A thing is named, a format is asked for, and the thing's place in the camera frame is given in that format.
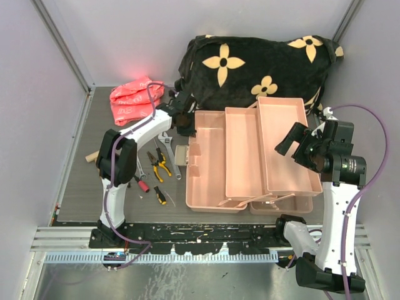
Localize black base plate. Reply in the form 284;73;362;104
89;223;290;255

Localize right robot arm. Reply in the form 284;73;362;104
274;119;367;296

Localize white slotted cable duct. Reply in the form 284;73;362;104
44;251;279;264

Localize pink plastic bag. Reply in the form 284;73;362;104
109;76;153;126

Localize black floral pillow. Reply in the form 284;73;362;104
174;35;344;114

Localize yellow handled pliers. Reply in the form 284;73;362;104
147;147;172;183

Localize pink handled screwdriver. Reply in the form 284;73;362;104
134;175;150;193

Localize silver combination spanner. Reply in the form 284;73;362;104
136;157;147;181

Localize pink plastic tool box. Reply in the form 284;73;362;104
185;97;322;215

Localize silver adjustable wrench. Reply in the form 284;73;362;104
157;132;182;180

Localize aluminium frame rail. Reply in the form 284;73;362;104
30;225;373;253

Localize wooden hammer handle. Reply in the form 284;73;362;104
85;151;99;163

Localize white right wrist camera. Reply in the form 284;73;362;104
321;107;338;122

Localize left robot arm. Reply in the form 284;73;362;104
96;91;196;248

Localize grey tool box latch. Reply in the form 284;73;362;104
174;145;189;166

